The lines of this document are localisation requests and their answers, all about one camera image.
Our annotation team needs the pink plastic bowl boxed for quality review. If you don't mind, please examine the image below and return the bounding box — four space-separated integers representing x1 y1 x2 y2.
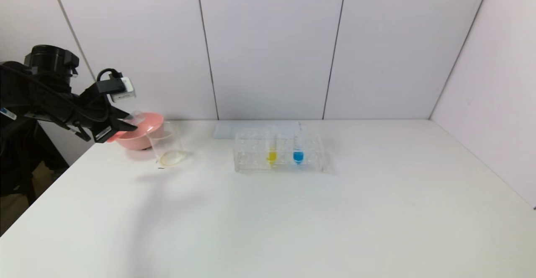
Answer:
107 112 165 151

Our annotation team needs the black stand beside table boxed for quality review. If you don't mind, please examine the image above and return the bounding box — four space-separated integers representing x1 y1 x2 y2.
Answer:
0 115 70 214

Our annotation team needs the test tube with blue pigment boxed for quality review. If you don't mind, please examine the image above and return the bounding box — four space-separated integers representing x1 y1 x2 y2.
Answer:
292 122 306 166

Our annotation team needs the clear acrylic test tube rack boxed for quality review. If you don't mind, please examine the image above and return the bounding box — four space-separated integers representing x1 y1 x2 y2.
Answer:
233 131 325 173

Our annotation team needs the test tube with yellow pigment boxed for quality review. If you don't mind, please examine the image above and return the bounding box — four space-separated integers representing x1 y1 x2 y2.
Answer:
265 129 279 166

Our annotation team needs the white paper sheet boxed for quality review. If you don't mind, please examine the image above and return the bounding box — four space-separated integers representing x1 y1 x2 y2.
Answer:
214 121 302 139

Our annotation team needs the clear glass beaker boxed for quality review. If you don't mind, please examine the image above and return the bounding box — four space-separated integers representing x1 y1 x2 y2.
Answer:
147 121 186 169

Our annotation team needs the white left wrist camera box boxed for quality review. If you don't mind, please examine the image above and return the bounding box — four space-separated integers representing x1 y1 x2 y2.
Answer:
109 76 137 103

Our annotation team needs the test tube with red pigment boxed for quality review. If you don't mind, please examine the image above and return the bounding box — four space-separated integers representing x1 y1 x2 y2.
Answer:
124 111 146 128

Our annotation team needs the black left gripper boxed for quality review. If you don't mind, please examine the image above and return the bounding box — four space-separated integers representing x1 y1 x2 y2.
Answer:
72 94 138 143

